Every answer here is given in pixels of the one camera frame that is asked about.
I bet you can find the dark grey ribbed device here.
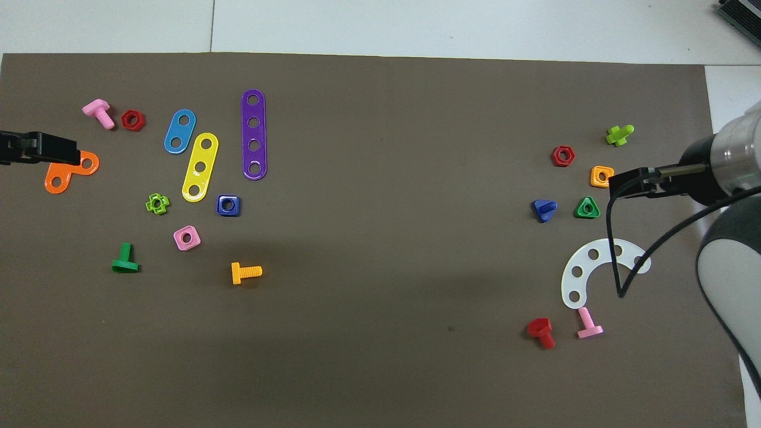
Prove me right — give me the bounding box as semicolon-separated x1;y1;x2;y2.
713;0;761;41

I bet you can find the blue two-hole plate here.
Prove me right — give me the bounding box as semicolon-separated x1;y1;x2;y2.
163;109;197;155

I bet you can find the blue plastic bolt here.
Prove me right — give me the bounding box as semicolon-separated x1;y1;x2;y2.
531;199;558;224

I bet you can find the orange plastic bolt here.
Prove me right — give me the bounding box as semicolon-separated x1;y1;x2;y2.
231;262;263;285

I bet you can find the pink plastic bolt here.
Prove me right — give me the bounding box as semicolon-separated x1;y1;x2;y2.
576;307;604;340
82;99;116;130

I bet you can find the pink square plastic nut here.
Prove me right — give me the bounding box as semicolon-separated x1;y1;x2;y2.
173;225;202;251

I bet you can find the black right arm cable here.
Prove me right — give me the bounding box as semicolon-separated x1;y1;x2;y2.
605;163;761;298

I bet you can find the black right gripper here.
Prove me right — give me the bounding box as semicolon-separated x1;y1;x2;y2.
608;135;731;207

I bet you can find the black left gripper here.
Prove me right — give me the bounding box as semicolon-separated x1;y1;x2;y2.
0;131;81;166

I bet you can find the white curved five-hole plate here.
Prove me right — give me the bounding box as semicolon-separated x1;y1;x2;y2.
561;238;652;310

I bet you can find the purple four-hole plate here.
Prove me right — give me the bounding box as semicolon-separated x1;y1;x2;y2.
241;89;268;181

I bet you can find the orange angled three-hole plate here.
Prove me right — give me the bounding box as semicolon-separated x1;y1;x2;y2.
45;150;100;195

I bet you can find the light green plastic bolt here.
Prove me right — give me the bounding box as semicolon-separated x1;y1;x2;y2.
605;124;635;147

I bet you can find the yellow three-hole plate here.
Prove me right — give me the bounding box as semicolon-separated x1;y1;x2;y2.
181;132;219;203

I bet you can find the brown table mat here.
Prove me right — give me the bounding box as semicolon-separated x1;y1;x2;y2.
0;52;749;428

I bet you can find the red plastic bolt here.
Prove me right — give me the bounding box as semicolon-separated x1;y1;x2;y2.
527;317;556;350

